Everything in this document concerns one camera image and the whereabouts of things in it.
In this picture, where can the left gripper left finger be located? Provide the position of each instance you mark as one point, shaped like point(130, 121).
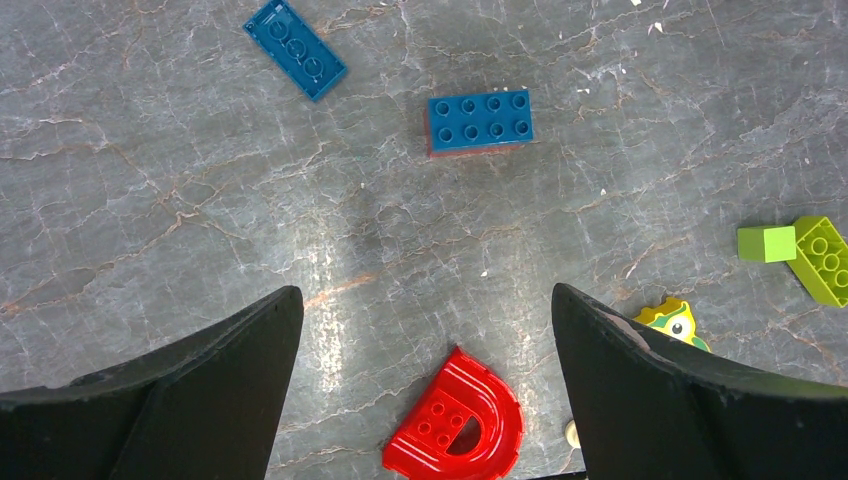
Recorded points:
point(207, 406)

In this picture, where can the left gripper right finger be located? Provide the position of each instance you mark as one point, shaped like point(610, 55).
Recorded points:
point(648, 406)

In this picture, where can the yellow owl brick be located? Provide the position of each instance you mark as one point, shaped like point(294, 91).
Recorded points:
point(674, 318)

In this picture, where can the red arch brick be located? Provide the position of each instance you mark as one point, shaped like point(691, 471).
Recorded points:
point(462, 390)

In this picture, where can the small lime green cube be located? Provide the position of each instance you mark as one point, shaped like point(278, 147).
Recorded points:
point(767, 244)

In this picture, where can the lime green flat brick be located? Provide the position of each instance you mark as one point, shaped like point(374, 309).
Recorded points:
point(821, 260)

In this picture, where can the blue red duplo brick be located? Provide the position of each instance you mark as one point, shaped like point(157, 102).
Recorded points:
point(476, 123)

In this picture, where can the blue flat brick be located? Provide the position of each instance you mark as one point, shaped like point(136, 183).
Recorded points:
point(295, 47)

